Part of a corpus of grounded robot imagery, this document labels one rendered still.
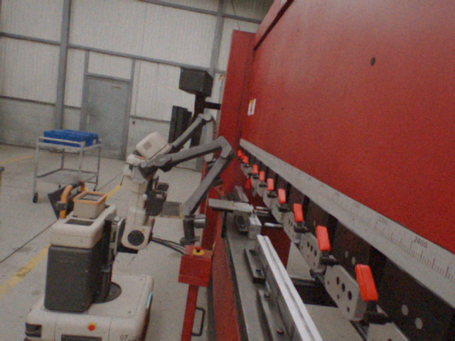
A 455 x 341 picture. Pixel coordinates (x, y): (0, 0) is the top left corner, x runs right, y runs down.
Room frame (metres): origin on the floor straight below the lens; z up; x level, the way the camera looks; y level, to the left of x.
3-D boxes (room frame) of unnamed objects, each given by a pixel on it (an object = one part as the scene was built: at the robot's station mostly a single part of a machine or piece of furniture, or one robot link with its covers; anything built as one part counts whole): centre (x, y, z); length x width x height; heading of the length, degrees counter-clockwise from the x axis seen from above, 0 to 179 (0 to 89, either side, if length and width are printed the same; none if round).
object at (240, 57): (3.01, -0.30, 1.15); 0.85 x 0.25 x 2.30; 95
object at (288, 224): (1.05, -0.29, 1.26); 0.15 x 0.09 x 0.17; 5
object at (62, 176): (4.74, 2.31, 0.47); 0.90 x 0.66 x 0.95; 6
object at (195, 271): (1.66, 0.07, 0.75); 0.20 x 0.16 x 0.18; 178
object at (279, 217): (1.25, -0.27, 1.26); 0.15 x 0.09 x 0.17; 5
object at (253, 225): (1.97, -0.22, 0.92); 0.39 x 0.06 x 0.10; 5
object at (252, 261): (1.42, -0.20, 0.89); 0.30 x 0.05 x 0.03; 5
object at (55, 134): (4.56, 2.31, 0.92); 0.50 x 0.36 x 0.18; 96
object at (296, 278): (1.46, -0.64, 0.81); 0.64 x 0.08 x 0.14; 95
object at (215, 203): (2.01, -0.06, 1.00); 0.26 x 0.18 x 0.01; 95
